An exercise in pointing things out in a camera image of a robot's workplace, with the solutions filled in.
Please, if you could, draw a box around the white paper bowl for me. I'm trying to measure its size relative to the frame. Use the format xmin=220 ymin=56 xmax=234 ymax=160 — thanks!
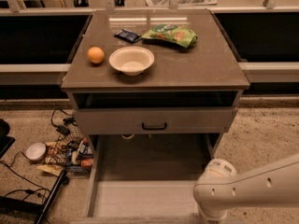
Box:
xmin=109 ymin=46 xmax=155 ymax=76

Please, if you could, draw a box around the grey drawer cabinet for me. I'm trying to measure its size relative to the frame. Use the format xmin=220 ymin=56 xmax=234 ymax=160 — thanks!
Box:
xmin=62 ymin=9 xmax=249 ymax=152

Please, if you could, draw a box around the dark blue snack packet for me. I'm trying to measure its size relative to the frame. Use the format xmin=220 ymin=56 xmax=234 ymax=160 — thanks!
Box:
xmin=114 ymin=29 xmax=141 ymax=44

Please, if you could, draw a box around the grey drawer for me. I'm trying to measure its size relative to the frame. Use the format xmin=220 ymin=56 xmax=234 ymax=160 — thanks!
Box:
xmin=74 ymin=107 xmax=237 ymax=135
xmin=70 ymin=133 xmax=244 ymax=224

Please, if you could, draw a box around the grey top drawer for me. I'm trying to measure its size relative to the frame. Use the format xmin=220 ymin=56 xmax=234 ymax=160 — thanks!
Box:
xmin=74 ymin=107 xmax=237 ymax=135

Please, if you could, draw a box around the black power adapter with cable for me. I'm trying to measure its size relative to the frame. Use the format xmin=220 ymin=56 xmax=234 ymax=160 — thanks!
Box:
xmin=50 ymin=108 xmax=78 ymax=136

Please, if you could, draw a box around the black stand frame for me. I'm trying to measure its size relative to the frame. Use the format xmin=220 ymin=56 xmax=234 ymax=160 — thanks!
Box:
xmin=0 ymin=170 xmax=68 ymax=224

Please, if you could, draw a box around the green chip bag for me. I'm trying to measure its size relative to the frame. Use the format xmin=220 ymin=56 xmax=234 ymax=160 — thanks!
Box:
xmin=141 ymin=24 xmax=197 ymax=49

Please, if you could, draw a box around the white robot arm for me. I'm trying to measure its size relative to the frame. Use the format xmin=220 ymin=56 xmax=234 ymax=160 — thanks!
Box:
xmin=193 ymin=154 xmax=299 ymax=224

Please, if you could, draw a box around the orange fruit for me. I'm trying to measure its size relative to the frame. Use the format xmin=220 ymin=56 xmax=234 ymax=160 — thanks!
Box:
xmin=87 ymin=47 xmax=105 ymax=63

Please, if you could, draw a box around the pile of snack packages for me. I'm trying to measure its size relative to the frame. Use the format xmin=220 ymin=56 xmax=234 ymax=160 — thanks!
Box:
xmin=36 ymin=137 xmax=94 ymax=175

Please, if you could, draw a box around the black floor cable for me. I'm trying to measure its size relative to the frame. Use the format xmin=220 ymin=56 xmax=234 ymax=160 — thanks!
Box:
xmin=0 ymin=150 xmax=51 ymax=201

